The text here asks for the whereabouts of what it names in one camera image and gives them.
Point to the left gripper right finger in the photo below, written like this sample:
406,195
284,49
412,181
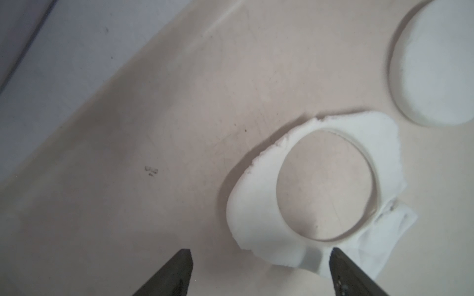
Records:
348,279

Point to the round white dough wrapper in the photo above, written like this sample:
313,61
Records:
431,73

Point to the beige plastic tray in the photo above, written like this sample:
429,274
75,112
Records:
146,166

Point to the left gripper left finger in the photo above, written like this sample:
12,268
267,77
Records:
173,279

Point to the white dough ball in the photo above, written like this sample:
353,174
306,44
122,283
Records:
256,223

